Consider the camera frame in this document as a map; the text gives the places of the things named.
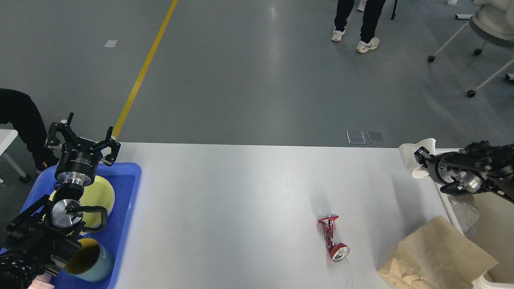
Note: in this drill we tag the black stand leg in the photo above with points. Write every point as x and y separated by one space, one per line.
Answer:
393 15

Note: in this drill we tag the white rolling chair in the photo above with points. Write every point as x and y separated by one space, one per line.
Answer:
493 22

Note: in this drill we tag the grey-blue mug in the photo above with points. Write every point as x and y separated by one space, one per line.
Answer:
93 262

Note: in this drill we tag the left floor outlet plate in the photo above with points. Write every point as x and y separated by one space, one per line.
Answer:
356 137

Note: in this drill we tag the brown paper bag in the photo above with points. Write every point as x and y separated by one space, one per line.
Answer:
436 256

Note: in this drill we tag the floor outlet plate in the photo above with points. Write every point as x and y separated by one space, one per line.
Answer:
377 137
356 137

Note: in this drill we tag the pink mug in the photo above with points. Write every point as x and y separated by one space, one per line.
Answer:
41 283

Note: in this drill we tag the person in black clothes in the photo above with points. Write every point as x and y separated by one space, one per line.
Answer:
20 111

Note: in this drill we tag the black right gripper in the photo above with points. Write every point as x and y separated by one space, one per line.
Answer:
453 179

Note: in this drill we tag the white napkin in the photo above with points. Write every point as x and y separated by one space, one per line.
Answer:
407 151

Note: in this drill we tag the right floor outlet plate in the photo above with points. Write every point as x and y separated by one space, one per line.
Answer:
377 137

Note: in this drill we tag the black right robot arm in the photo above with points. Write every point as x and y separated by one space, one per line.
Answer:
477 168

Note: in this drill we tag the small foil piece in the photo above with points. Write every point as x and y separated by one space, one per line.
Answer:
467 213

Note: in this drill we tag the white plastic bin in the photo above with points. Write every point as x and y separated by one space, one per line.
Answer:
494 234

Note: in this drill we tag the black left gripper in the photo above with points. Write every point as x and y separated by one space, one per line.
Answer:
78 160

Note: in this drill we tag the yellow plastic plate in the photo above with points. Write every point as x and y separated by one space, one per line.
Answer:
61 218

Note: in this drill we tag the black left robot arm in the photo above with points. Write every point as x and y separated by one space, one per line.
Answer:
44 237

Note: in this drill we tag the crushed red soda can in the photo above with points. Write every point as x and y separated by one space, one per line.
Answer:
337 251

